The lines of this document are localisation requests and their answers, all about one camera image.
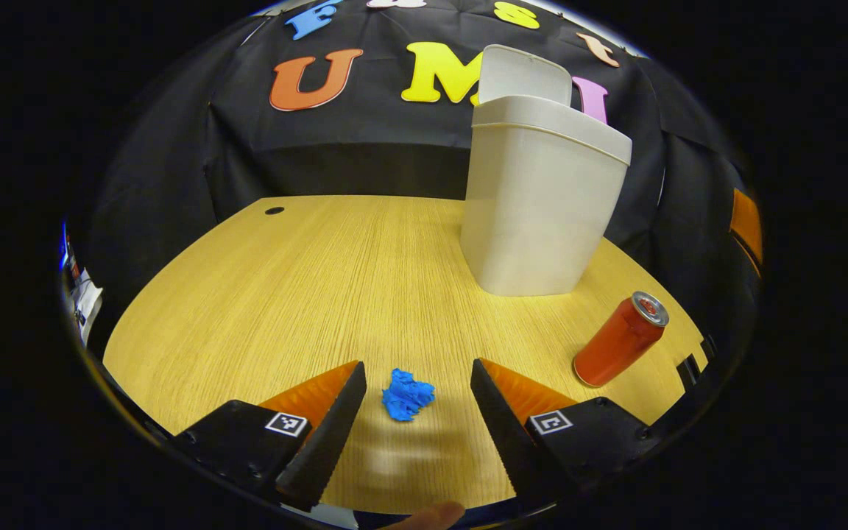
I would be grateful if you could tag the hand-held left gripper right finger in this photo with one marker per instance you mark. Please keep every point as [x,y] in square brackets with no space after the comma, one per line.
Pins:
[505,434]

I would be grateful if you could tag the wooden desktop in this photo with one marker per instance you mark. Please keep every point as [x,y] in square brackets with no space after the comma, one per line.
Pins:
[284,294]

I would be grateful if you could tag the white desktop garbage bin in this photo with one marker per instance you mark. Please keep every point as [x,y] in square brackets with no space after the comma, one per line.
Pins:
[534,206]

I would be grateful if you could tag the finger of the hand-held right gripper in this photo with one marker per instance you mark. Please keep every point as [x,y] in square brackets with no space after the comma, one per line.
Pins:
[746,224]

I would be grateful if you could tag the black backdrop cloth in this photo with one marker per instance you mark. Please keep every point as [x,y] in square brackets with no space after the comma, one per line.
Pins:
[358,147]

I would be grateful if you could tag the red pop can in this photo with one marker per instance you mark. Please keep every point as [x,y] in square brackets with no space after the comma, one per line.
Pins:
[615,342]

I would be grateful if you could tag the white crumpled bag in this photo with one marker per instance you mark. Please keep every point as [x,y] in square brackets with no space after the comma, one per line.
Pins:
[87,302]

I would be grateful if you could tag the blue paper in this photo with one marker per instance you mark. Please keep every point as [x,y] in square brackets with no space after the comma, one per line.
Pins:
[405,397]

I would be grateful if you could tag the blue-edged wall poster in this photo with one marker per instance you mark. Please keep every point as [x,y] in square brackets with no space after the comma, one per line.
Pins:
[67,250]

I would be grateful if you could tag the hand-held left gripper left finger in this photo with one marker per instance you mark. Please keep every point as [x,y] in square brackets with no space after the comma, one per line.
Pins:
[332,434]

